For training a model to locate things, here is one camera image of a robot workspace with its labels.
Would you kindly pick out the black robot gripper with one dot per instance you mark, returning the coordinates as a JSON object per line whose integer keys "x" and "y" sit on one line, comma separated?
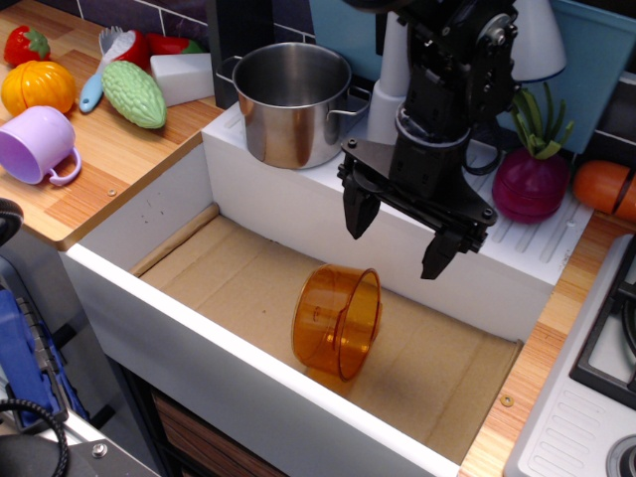
{"x": 421, "y": 175}

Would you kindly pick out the orange transparent plastic pot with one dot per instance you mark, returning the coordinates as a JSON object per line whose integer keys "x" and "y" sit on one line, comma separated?
{"x": 337, "y": 319}

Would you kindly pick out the stainless steel pot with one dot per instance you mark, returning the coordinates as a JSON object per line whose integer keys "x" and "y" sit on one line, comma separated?
{"x": 297, "y": 102}

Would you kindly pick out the white toy sink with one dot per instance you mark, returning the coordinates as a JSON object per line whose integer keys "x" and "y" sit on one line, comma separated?
{"x": 273, "y": 410}

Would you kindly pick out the purple toy beet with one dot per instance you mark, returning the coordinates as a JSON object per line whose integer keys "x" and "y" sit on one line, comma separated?
{"x": 531, "y": 182}

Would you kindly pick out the orange toy carrot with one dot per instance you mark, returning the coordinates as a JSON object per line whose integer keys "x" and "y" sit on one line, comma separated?
{"x": 606, "y": 187}

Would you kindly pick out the white toy faucet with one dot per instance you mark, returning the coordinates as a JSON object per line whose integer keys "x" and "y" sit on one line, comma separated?
{"x": 538, "y": 53}

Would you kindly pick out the toy stove top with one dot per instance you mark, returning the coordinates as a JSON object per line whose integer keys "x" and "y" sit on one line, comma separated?
{"x": 583, "y": 422}

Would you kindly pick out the white rectangular block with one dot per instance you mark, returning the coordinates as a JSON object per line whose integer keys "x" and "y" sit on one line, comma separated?
{"x": 183, "y": 77}

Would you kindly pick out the light blue plastic board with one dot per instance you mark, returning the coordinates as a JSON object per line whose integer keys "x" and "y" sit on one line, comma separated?
{"x": 597, "y": 44}

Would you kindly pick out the green toy bitter gourd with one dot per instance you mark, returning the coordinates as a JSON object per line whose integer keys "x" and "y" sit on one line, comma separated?
{"x": 134, "y": 94}

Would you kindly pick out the red toy chili pepper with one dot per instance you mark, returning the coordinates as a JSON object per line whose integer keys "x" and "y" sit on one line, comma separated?
{"x": 166, "y": 45}

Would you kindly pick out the blue white toy spork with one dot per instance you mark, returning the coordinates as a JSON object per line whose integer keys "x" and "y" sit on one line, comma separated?
{"x": 113, "y": 43}

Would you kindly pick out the purple plastic cup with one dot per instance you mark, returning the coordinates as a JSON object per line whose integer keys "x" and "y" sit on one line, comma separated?
{"x": 40, "y": 142}

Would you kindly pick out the orange toy pumpkin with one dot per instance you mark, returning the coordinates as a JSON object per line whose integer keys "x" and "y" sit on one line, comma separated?
{"x": 38, "y": 84}

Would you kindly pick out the blue plastic box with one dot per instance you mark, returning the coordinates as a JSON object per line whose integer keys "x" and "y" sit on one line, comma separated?
{"x": 31, "y": 361}

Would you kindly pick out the red toy strawberry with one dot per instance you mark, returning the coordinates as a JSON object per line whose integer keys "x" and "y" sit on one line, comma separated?
{"x": 25, "y": 44}

